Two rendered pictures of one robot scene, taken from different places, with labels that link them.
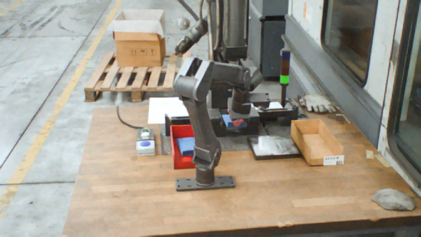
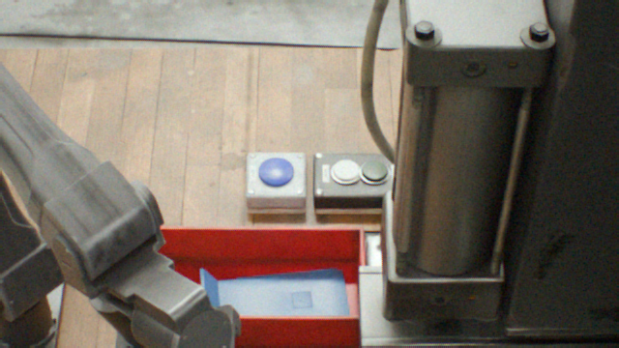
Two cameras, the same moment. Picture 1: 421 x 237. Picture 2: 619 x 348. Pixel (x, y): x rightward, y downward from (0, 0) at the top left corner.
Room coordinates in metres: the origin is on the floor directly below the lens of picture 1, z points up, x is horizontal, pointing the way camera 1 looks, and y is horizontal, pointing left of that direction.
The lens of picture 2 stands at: (1.80, -0.72, 2.04)
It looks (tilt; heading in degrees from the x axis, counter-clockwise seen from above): 49 degrees down; 96
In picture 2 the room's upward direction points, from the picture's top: 1 degrees clockwise
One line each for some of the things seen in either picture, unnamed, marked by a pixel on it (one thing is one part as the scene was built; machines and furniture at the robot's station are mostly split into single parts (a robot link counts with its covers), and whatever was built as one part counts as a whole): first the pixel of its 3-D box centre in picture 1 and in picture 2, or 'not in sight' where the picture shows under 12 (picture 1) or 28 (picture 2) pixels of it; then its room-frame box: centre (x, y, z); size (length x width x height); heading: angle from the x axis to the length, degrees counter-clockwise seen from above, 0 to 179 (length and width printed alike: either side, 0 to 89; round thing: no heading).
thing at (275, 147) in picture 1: (272, 147); not in sight; (1.67, -0.25, 0.91); 0.17 x 0.16 x 0.02; 96
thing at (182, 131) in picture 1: (187, 145); (245, 288); (1.65, 0.08, 0.93); 0.25 x 0.12 x 0.06; 6
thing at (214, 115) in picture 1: (232, 113); not in sight; (1.84, -0.10, 0.98); 0.20 x 0.10 x 0.01; 96
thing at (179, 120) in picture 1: (189, 122); not in sight; (1.82, 0.08, 0.95); 0.15 x 0.03 x 0.10; 96
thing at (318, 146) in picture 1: (316, 142); not in sight; (1.67, -0.41, 0.93); 0.25 x 0.13 x 0.08; 6
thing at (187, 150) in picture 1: (188, 143); (275, 296); (1.68, 0.08, 0.92); 0.15 x 0.07 x 0.03; 13
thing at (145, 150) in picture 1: (145, 150); (276, 189); (1.66, 0.24, 0.90); 0.07 x 0.07 x 0.06; 6
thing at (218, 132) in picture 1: (232, 123); not in sight; (1.84, -0.10, 0.94); 0.20 x 0.10 x 0.07; 96
